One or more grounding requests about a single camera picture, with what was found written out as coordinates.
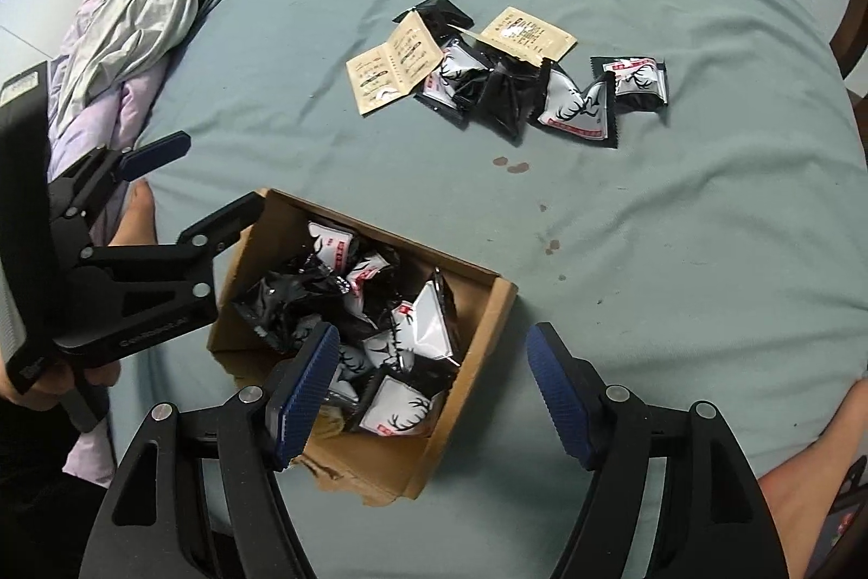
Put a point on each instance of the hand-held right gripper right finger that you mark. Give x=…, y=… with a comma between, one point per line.
x=559, y=402

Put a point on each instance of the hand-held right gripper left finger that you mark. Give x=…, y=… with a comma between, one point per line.
x=308, y=396

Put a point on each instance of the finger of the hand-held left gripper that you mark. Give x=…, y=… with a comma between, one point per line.
x=156, y=155
x=224, y=219

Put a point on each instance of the pile of black white packets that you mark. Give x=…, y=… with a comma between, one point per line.
x=400, y=409

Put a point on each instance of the brown cardboard box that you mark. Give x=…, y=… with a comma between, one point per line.
x=400, y=464

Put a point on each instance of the beige twin sachet strip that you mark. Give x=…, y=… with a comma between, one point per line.
x=393, y=70

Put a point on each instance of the white antler snack packet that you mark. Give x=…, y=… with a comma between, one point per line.
x=451, y=77
x=576, y=107

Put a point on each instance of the black snack packet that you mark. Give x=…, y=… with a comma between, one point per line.
x=505, y=101
x=441, y=12

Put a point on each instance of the black white deer packet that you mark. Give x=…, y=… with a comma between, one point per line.
x=634, y=80

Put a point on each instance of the beige single sachet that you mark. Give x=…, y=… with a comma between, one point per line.
x=529, y=35

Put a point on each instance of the person's left hand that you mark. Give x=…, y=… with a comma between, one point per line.
x=34, y=386

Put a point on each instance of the person's left leg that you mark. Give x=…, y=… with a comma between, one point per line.
x=139, y=213

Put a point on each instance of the pink quilt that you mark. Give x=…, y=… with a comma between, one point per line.
x=102, y=111

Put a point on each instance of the grey crumpled blanket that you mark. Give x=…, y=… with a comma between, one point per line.
x=135, y=9

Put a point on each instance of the person's black pants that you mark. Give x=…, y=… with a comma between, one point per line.
x=41, y=504

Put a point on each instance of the dark object with red pattern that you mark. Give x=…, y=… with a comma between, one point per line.
x=847, y=525

